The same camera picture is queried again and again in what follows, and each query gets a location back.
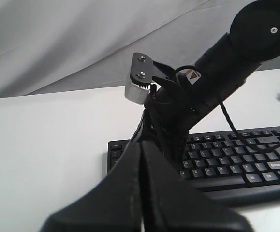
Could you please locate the black acer keyboard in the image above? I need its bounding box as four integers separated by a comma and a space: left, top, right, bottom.
107, 125, 280, 206

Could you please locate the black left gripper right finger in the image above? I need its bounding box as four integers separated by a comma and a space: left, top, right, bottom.
141, 141, 253, 232

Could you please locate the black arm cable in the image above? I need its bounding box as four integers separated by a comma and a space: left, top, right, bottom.
175, 65, 280, 153

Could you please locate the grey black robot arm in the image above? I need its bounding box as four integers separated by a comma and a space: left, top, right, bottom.
41, 0, 280, 232

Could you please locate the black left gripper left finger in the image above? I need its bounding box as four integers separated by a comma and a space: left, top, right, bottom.
41, 142, 142, 232

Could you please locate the grey backdrop cloth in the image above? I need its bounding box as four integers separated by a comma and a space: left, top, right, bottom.
0, 0, 280, 100

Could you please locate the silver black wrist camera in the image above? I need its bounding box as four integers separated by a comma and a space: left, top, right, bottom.
124, 52, 177, 105

